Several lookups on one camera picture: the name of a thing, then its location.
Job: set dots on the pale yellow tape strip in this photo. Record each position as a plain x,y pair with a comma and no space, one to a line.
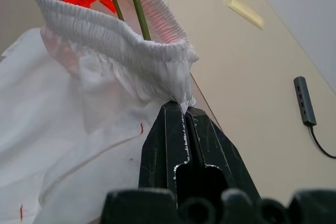
244,11

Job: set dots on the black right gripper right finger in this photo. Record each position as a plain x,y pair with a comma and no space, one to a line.
220,153

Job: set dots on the white elastic-waist garment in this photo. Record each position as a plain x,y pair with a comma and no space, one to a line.
52,129

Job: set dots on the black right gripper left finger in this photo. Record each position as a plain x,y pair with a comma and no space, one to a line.
162,150

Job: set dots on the grey USB hub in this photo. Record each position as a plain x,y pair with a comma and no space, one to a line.
304,100

